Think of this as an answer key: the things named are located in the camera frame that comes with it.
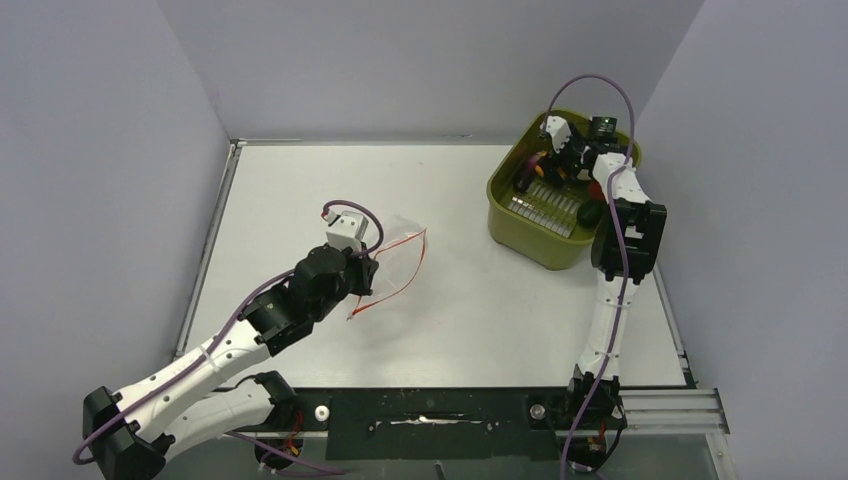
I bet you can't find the clear zip top bag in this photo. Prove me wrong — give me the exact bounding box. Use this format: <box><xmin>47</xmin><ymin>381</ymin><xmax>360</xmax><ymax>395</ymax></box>
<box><xmin>347</xmin><ymin>215</ymin><xmax>428</xmax><ymax>320</ymax></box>

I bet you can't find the yellow toy bell pepper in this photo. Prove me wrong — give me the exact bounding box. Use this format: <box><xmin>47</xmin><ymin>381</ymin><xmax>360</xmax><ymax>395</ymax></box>
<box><xmin>534</xmin><ymin>150</ymin><xmax>566</xmax><ymax>188</ymax></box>

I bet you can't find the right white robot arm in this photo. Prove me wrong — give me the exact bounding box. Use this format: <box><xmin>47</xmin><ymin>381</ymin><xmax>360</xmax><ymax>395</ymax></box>
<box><xmin>537</xmin><ymin>114</ymin><xmax>668</xmax><ymax>427</ymax></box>

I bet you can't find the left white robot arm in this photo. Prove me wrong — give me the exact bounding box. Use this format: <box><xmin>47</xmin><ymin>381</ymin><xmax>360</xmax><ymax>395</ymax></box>
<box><xmin>72</xmin><ymin>244</ymin><xmax>380</xmax><ymax>479</ymax></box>

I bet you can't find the purple toy eggplant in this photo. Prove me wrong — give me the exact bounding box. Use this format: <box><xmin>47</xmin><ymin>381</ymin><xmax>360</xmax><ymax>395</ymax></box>
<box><xmin>513</xmin><ymin>152</ymin><xmax>541</xmax><ymax>193</ymax></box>

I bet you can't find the dark green toy avocado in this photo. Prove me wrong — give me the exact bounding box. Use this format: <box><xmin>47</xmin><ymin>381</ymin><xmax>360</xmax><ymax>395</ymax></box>
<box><xmin>576</xmin><ymin>200</ymin><xmax>607</xmax><ymax>230</ymax></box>

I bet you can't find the olive green plastic basket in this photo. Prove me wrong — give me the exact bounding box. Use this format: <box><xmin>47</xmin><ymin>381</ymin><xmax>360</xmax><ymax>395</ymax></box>
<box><xmin>487</xmin><ymin>110</ymin><xmax>629</xmax><ymax>270</ymax></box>

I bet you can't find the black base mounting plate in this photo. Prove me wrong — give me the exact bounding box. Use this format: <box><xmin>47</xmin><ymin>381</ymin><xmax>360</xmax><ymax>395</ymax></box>
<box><xmin>254</xmin><ymin>386</ymin><xmax>654</xmax><ymax>472</ymax></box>

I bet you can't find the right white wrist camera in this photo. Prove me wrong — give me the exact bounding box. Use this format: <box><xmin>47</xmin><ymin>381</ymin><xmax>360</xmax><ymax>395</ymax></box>
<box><xmin>540</xmin><ymin>115</ymin><xmax>572</xmax><ymax>153</ymax></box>

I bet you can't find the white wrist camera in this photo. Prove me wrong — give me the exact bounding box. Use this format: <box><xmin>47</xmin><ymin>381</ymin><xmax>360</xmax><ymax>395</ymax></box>
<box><xmin>540</xmin><ymin>115</ymin><xmax>572</xmax><ymax>153</ymax></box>
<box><xmin>324</xmin><ymin>210</ymin><xmax>369</xmax><ymax>253</ymax></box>

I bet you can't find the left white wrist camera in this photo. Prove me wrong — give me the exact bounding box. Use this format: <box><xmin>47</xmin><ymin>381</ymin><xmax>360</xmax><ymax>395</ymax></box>
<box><xmin>324</xmin><ymin>210</ymin><xmax>369</xmax><ymax>253</ymax></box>

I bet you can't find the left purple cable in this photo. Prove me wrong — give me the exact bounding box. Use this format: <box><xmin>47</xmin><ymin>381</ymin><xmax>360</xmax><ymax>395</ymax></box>
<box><xmin>71</xmin><ymin>199</ymin><xmax>386</xmax><ymax>478</ymax></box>

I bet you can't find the purple cable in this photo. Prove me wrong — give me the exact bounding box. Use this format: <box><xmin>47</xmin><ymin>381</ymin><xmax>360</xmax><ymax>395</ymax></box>
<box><xmin>71</xmin><ymin>199</ymin><xmax>386</xmax><ymax>478</ymax></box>
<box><xmin>543</xmin><ymin>74</ymin><xmax>637</xmax><ymax>480</ymax></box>

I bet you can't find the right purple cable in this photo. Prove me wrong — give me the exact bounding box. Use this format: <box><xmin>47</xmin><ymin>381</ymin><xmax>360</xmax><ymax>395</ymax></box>
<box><xmin>543</xmin><ymin>74</ymin><xmax>637</xmax><ymax>480</ymax></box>

